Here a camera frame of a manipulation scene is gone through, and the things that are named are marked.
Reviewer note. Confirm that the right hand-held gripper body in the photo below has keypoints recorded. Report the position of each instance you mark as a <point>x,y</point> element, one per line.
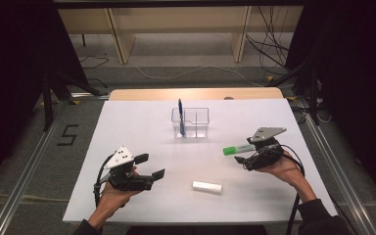
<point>267,153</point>

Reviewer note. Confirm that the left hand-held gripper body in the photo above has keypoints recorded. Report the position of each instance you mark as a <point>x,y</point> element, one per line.
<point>120,160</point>

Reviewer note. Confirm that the green highlighter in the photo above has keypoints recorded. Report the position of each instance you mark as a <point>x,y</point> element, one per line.
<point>238,149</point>

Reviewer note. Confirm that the white eraser block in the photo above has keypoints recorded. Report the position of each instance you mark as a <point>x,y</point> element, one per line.
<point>207,187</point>

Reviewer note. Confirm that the clear plastic pen holder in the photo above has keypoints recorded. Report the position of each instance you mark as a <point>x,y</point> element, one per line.
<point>199,131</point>

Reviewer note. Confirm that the blue pen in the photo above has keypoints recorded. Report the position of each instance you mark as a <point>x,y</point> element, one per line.
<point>180,107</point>

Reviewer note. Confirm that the person's right hand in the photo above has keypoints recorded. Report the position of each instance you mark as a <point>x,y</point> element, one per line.
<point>289,171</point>

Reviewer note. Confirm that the person's left hand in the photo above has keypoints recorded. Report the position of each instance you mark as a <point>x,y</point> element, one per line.
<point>111,199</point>

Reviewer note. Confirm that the small brown round object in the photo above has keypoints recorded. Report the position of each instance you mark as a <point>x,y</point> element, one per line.
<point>228,98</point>

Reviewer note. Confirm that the yellow floor tape piece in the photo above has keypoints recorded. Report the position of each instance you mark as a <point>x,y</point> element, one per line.
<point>291,98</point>
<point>75,102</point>
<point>270,78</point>

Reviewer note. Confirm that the light wooden table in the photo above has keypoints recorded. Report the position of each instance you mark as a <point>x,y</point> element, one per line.
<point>143,94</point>

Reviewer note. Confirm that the person's dark clothing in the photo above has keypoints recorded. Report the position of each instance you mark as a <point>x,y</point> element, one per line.
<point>196,230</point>

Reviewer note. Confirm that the black tripod stand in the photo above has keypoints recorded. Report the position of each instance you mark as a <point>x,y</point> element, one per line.
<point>313,98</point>
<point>47,104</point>

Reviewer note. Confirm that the dark curtain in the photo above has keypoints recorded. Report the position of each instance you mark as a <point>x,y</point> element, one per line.
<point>355,81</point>
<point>13,81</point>

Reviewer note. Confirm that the light wooden bench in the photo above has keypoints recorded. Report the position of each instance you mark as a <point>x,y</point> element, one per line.
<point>176,19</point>

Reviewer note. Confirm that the short aluminium floor rail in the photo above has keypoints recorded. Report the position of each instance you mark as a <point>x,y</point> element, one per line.
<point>89,96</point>

